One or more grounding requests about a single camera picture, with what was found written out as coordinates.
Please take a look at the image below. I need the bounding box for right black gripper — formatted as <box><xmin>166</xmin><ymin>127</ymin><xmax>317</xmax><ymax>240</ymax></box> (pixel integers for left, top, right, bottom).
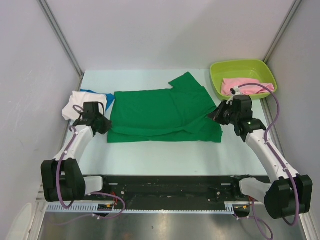
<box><xmin>207</xmin><ymin>99</ymin><xmax>239</xmax><ymax>126</ymax></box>

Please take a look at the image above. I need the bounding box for green t shirt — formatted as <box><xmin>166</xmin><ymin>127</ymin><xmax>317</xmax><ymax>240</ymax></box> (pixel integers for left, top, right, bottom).
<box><xmin>107</xmin><ymin>72</ymin><xmax>223</xmax><ymax>144</ymax></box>

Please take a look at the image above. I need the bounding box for lime green plastic basin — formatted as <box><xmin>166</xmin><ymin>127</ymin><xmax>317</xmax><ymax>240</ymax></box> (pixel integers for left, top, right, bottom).
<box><xmin>210</xmin><ymin>59</ymin><xmax>278</xmax><ymax>101</ymax></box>

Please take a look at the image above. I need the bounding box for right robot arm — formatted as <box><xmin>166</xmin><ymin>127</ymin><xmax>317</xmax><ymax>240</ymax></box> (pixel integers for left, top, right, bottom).
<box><xmin>208</xmin><ymin>95</ymin><xmax>313</xmax><ymax>219</ymax></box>

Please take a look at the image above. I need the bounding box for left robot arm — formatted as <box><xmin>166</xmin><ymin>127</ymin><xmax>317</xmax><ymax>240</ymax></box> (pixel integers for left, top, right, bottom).
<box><xmin>40</xmin><ymin>101</ymin><xmax>112</xmax><ymax>209</ymax></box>

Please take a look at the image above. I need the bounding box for white t shirt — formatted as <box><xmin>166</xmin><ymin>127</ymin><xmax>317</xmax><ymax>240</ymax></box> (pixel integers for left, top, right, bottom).
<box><xmin>62</xmin><ymin>91</ymin><xmax>107</xmax><ymax>121</ymax></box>

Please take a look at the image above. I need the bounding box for blue t shirt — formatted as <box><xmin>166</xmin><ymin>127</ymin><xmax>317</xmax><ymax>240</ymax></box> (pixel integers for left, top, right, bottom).
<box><xmin>80</xmin><ymin>89</ymin><xmax>115</xmax><ymax>111</ymax></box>

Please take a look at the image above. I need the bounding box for pink t shirt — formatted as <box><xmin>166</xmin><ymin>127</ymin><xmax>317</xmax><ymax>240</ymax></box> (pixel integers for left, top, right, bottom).
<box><xmin>220</xmin><ymin>77</ymin><xmax>275</xmax><ymax>96</ymax></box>

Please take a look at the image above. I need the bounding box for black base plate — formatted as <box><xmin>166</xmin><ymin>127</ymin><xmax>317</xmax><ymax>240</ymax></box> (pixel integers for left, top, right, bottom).
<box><xmin>84</xmin><ymin>175</ymin><xmax>249</xmax><ymax>212</ymax></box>

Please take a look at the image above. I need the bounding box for aluminium rail left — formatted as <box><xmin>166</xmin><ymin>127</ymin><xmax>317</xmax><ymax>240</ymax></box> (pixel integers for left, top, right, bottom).
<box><xmin>35</xmin><ymin>184</ymin><xmax>46</xmax><ymax>203</ymax></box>

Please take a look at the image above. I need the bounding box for grey slotted cable duct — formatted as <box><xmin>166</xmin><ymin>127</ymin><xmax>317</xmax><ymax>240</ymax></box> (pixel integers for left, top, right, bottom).
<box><xmin>46</xmin><ymin>201</ymin><xmax>241</xmax><ymax>215</ymax></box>

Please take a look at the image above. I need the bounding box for left aluminium frame post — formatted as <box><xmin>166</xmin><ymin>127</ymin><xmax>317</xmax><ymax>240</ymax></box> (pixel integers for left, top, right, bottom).
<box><xmin>37</xmin><ymin>0</ymin><xmax>84</xmax><ymax>79</ymax></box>

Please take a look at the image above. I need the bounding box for aluminium frame post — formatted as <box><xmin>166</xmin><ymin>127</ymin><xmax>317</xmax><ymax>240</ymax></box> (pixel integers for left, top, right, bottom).
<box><xmin>263</xmin><ymin>0</ymin><xmax>304</xmax><ymax>64</ymax></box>
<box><xmin>37</xmin><ymin>0</ymin><xmax>84</xmax><ymax>79</ymax></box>

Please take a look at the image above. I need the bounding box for right aluminium frame post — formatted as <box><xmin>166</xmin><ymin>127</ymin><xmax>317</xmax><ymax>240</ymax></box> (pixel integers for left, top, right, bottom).
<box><xmin>263</xmin><ymin>0</ymin><xmax>304</xmax><ymax>64</ymax></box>

